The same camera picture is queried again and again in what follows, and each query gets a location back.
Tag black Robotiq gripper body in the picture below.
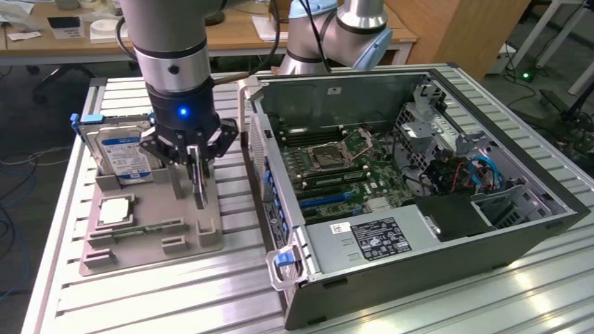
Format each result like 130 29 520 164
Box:
146 83 224 157

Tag hard disk with blue label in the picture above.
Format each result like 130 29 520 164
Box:
81 120 161 185

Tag grey parts rack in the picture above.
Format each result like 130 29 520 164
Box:
78 152 226 278

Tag silver CPU chip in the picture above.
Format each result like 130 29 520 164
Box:
98 198 133 225

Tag CPU socket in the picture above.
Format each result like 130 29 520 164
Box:
308 142 356 173

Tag green RAM stick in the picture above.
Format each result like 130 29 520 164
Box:
110 224 168 241

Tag black round stand base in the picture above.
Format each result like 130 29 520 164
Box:
205 6 226 27

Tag white round tray box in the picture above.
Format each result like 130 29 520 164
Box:
88 19 129 45

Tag blue expansion slot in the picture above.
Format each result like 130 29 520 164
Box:
296 190 356 209

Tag white paper stack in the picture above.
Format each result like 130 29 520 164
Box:
250 15 290 42

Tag metal socket cover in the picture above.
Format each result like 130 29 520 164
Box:
340 127 377 161

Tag wooden desk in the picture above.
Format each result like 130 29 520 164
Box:
0 0 419 67

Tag white box with black top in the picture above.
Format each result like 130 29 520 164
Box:
45 16 86 40

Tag brown cardboard box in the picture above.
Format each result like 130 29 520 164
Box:
268 0 293 24

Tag green motherboard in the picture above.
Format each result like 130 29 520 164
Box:
277 127 419 223

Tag metal disk bay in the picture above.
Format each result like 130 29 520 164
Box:
393 100 464 168

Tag grey power supply unit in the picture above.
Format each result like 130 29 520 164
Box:
290 205 441 276

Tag open black PC case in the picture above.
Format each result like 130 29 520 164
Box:
236 67 592 331

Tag wooden cabinet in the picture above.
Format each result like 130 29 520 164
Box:
384 0 532 81

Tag black floor equipment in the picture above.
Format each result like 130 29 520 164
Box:
537 88 594 157

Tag blue disk carrier bracket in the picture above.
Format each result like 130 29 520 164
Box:
68 110 158 147

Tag white floor cable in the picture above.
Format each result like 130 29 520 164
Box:
0 145 74 166

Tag blue floor cable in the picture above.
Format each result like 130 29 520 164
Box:
0 166 38 300

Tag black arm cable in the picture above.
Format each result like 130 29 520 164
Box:
300 0 333 72

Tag black wire connector bundle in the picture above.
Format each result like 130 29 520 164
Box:
424 159 461 194

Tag red wire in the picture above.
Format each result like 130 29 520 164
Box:
452 160 471 186

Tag blue wire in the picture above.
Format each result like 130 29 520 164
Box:
465 156 504 191

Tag white table frame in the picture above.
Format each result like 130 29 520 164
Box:
507 0 594 95

